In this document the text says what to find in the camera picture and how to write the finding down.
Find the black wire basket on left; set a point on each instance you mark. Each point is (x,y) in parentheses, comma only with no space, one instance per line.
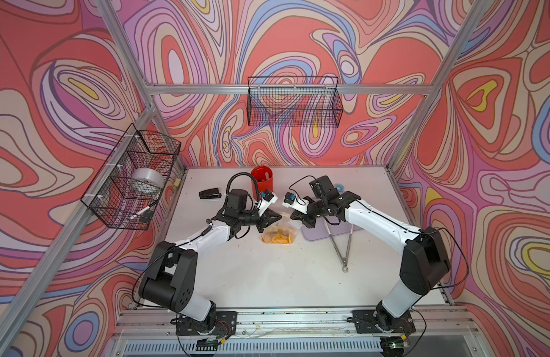
(126,193)

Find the clear bag with yellow lion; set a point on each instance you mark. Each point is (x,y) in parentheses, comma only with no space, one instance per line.
(283,232)

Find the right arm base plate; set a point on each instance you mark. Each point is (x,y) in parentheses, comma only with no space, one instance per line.
(371,321)

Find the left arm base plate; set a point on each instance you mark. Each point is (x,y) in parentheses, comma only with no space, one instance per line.
(211,333)

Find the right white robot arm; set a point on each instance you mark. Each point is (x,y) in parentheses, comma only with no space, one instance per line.
(424,257)

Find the red cylindrical cup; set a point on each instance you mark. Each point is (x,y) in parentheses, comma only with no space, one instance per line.
(264,176)

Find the white marker in basket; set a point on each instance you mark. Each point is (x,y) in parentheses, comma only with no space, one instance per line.
(138,214)

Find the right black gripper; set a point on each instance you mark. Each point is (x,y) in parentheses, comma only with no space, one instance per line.
(303,217)

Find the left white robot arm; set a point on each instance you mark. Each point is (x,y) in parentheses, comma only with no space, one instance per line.
(169,279)

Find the black wire basket at back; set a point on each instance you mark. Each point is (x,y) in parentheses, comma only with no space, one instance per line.
(294,101)

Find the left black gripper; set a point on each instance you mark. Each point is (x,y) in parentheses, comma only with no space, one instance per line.
(263,219)

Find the black wire basket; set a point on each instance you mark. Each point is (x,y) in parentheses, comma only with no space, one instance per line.
(294,101)
(126,193)

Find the lilac plastic tray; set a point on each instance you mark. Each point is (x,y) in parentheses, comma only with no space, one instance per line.
(323,230)

